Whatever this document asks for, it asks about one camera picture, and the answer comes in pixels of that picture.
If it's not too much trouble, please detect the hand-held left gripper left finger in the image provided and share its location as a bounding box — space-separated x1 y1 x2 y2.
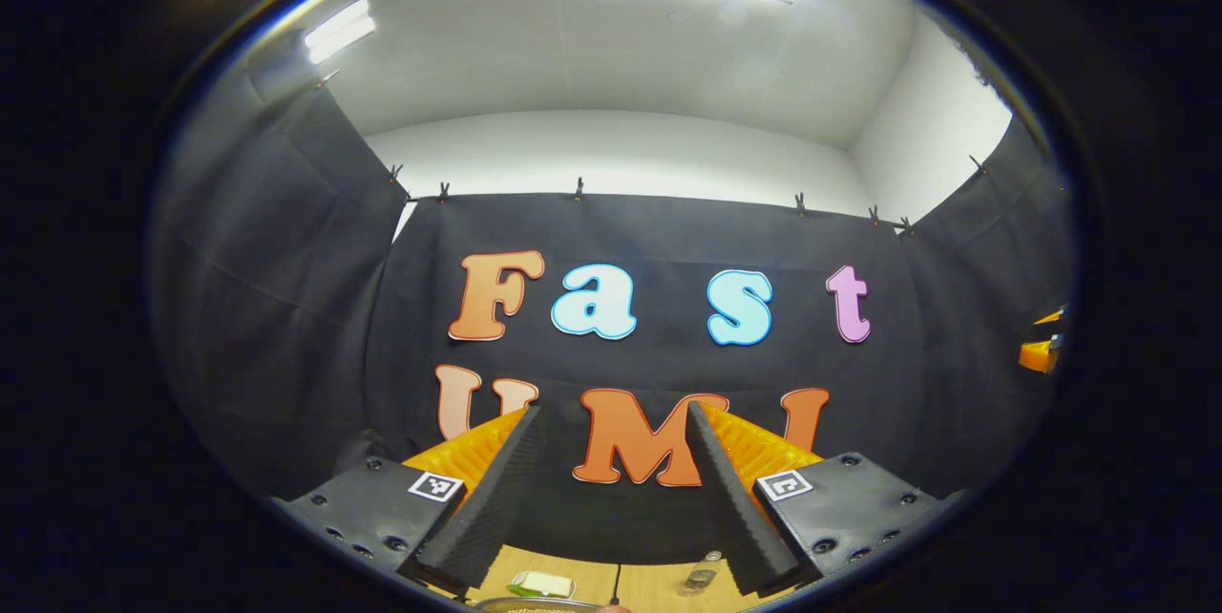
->
272 403 550 595

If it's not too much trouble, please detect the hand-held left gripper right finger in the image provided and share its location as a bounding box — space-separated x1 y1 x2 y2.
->
684 400 960 598

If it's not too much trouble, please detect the steel pot with black handle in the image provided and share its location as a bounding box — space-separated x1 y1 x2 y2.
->
474 596 633 613

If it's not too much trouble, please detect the clear plastic water bottle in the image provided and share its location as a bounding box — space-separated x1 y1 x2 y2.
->
682 550 725 596

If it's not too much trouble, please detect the sandwich with lettuce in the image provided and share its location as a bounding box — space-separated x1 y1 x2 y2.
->
505 571 578 601

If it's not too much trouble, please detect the black backdrop cloth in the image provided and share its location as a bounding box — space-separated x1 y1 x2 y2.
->
143 7 1080 566

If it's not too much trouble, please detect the row of black cloth clips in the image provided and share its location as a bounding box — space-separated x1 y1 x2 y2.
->
315 69 989 237

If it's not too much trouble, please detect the small ceiling light panel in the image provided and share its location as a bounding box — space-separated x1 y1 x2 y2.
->
303 0 377 66

